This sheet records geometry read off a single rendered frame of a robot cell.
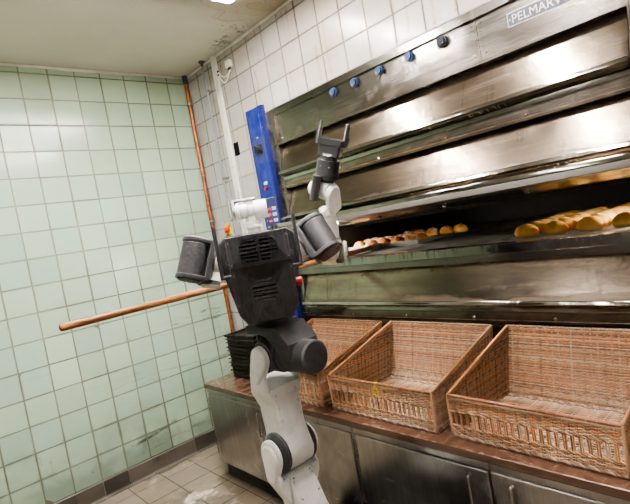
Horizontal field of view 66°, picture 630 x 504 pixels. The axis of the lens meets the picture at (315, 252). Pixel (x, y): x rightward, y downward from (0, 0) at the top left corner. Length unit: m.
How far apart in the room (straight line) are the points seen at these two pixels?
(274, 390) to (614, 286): 1.23
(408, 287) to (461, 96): 0.89
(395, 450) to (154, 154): 2.47
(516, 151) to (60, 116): 2.58
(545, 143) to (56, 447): 2.94
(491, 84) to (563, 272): 0.77
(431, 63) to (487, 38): 0.26
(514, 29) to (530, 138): 0.40
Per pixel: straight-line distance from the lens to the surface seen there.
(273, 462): 1.82
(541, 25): 2.07
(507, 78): 2.08
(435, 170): 2.21
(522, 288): 2.09
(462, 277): 2.22
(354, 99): 2.53
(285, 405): 1.79
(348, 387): 2.11
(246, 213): 1.71
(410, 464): 1.97
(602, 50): 1.96
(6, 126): 3.31
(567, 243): 1.99
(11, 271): 3.17
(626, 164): 1.76
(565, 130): 1.98
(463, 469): 1.83
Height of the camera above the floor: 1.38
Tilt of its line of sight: 3 degrees down
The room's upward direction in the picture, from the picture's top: 10 degrees counter-clockwise
